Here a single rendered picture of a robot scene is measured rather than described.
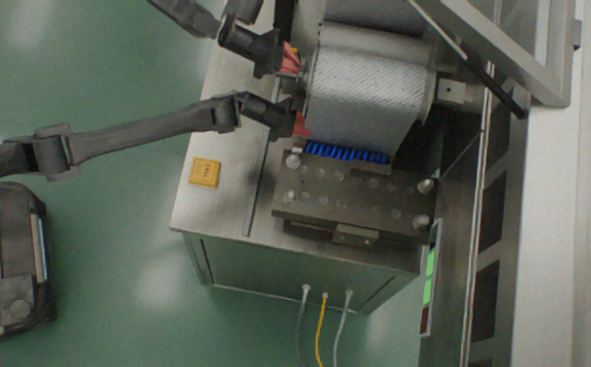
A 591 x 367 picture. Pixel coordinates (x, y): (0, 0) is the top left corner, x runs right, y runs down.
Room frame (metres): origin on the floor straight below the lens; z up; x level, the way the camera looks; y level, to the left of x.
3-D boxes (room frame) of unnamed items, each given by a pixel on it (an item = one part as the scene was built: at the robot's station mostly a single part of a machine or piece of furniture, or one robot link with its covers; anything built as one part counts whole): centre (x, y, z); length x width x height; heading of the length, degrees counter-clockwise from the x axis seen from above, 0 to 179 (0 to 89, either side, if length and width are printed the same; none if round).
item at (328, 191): (0.53, -0.18, 1.00); 0.40 x 0.16 x 0.06; 89
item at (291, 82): (0.75, 0.02, 1.05); 0.06 x 0.05 x 0.31; 89
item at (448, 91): (0.71, -0.31, 1.28); 0.06 x 0.05 x 0.02; 89
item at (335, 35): (0.83, -0.14, 1.18); 0.26 x 0.12 x 0.12; 89
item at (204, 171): (0.56, 0.22, 0.91); 0.07 x 0.07 x 0.02; 89
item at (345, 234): (0.44, -0.19, 0.97); 0.10 x 0.03 x 0.11; 89
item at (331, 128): (0.65, -0.13, 1.11); 0.23 x 0.01 x 0.18; 89
